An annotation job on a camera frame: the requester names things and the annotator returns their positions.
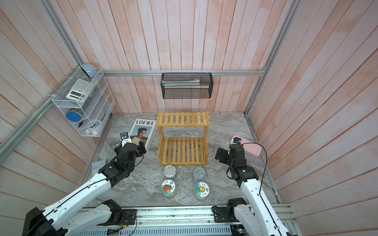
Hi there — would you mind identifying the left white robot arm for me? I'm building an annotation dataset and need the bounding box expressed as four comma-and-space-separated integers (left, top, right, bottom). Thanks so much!
22, 143, 146, 236

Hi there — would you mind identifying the pink flat case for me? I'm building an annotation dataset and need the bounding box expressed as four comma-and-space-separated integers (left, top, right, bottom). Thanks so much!
230, 135, 262, 157

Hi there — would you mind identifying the tin can with pull tab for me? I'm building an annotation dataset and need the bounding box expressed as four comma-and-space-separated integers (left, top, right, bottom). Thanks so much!
193, 166, 206, 183

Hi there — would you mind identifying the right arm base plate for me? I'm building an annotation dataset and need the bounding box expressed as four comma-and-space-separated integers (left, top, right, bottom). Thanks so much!
211, 206, 237, 223

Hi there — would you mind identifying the sunflower seed jar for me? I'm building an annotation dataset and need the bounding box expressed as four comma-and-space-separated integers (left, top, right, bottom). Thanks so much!
194, 182, 210, 202

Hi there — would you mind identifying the booklet in mesh basket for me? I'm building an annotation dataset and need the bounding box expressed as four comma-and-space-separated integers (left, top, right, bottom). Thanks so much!
161, 79, 200, 87

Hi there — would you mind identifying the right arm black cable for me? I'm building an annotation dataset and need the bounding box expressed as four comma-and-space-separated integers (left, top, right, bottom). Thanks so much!
225, 142, 284, 234

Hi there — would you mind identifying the tomato seed jar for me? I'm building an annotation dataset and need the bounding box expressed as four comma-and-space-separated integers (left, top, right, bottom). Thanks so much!
161, 180, 177, 199

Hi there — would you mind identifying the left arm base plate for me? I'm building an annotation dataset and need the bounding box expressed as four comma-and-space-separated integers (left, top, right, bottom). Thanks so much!
100, 208, 137, 226

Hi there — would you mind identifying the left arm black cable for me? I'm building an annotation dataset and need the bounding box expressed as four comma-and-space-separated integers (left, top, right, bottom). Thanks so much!
25, 153, 145, 234

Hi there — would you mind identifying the white wire wall rack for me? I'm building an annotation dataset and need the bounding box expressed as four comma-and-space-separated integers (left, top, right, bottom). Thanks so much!
52, 67, 115, 137

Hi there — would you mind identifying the LOEWE magazine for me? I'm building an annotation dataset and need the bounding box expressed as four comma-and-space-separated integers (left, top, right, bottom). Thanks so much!
129, 118, 157, 152

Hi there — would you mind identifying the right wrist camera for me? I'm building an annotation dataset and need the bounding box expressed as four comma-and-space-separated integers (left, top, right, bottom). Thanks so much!
232, 136, 242, 145

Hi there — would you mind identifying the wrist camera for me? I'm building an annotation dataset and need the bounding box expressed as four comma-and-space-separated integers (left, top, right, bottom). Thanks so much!
120, 132, 132, 147
232, 136, 242, 145

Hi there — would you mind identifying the green label tin can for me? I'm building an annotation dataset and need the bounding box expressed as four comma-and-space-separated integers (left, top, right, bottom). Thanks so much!
163, 165, 176, 180

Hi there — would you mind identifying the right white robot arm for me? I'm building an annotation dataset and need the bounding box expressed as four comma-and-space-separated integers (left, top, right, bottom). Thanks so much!
215, 143, 292, 236

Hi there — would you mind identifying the wooden slatted shelf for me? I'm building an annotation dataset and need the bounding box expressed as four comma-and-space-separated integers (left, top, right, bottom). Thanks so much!
157, 112, 210, 166

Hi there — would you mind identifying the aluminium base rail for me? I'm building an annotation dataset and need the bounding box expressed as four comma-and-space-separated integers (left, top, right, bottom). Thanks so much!
50, 205, 296, 236

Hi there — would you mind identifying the white calculator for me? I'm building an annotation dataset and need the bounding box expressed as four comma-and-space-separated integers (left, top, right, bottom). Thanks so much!
66, 79, 94, 103

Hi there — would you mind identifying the black mesh wall basket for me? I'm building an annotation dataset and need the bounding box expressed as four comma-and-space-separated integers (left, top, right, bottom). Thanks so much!
160, 72, 214, 99

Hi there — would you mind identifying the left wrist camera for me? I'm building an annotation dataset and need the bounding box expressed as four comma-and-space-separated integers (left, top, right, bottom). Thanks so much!
120, 132, 132, 147

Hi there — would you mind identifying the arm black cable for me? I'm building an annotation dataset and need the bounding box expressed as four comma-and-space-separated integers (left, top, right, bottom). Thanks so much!
25, 153, 145, 234
225, 142, 284, 234

